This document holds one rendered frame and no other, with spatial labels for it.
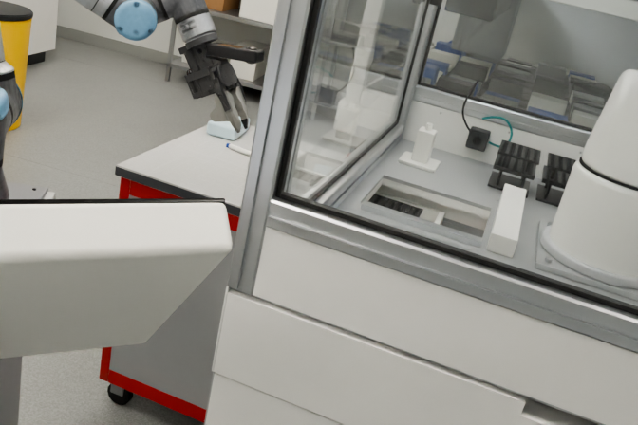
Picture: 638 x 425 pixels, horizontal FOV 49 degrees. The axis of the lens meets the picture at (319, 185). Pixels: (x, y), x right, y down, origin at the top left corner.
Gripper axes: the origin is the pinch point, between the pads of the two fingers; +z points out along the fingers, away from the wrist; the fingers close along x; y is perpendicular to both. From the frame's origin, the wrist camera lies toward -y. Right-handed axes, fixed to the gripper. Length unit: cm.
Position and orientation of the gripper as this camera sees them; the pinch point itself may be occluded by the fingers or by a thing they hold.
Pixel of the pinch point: (243, 123)
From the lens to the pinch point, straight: 151.3
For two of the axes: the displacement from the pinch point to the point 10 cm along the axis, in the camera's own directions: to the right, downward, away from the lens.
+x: -3.2, 2.8, -9.1
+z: 3.5, 9.2, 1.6
